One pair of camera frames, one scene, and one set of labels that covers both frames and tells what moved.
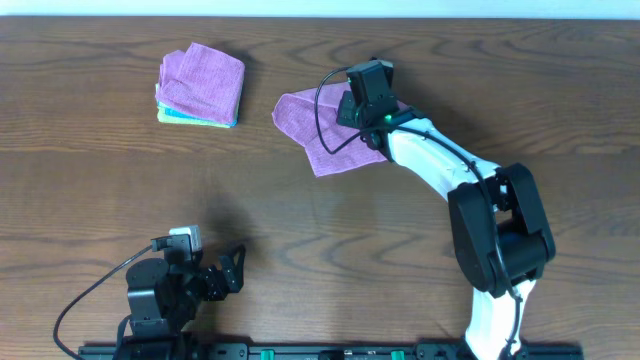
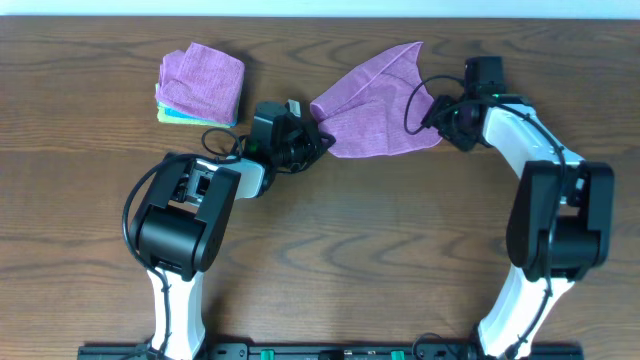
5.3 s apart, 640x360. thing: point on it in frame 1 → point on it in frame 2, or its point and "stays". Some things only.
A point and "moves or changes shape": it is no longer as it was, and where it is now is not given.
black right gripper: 344,110 → 434,117
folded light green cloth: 163,116 stays
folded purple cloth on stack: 201,80 stays
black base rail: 322,351 stays
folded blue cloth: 179,113 stays
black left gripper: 235,274 → 311,136
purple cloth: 310,119 moves or changes shape
